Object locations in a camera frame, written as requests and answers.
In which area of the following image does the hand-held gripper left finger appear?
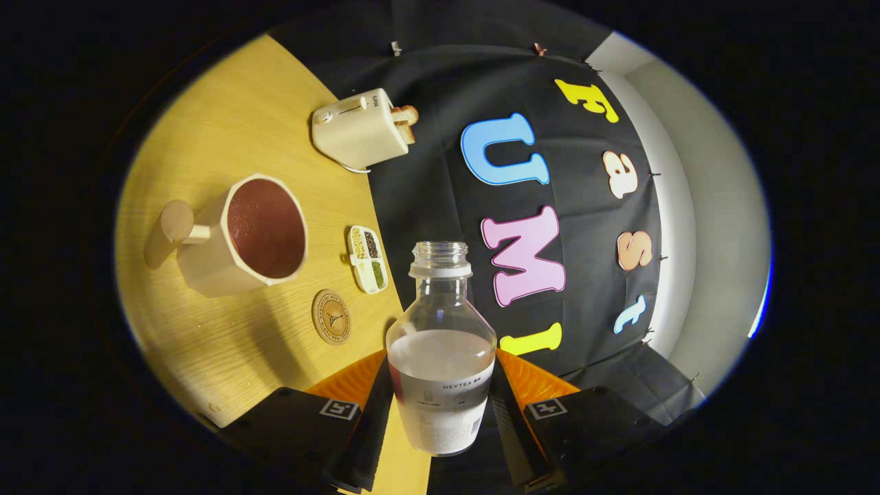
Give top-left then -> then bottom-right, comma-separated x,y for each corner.
206,349 -> 396,494

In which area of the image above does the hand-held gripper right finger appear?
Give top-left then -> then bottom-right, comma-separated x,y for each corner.
489,349 -> 678,493

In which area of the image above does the clear juice bottle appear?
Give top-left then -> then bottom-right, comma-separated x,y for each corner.
385,241 -> 497,457

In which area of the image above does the round wooden coaster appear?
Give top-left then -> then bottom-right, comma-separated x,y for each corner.
311,289 -> 352,346

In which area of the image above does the cream cup with wooden handle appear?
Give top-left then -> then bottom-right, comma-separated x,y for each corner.
143,173 -> 309,298

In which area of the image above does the white divided snack dish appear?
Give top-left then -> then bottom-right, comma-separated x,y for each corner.
346,225 -> 389,295

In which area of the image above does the black backdrop cloth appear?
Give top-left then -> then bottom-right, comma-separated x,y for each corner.
268,0 -> 709,495

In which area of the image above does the cream toaster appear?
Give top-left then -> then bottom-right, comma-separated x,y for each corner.
311,88 -> 413,170

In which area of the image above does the wooden table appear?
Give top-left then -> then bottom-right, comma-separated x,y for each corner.
113,34 -> 430,495

